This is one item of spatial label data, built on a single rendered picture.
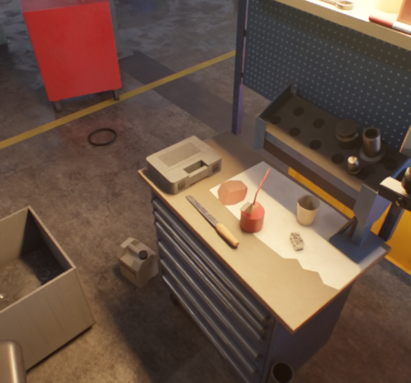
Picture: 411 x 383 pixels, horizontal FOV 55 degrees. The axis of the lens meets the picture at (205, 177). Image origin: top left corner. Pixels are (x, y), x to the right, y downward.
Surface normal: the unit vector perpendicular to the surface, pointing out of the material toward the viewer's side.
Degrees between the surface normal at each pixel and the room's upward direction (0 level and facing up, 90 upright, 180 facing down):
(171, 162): 0
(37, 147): 0
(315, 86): 90
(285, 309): 0
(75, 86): 90
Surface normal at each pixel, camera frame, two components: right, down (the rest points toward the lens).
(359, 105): -0.80, 0.40
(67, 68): 0.38, 0.62
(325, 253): 0.00, -0.74
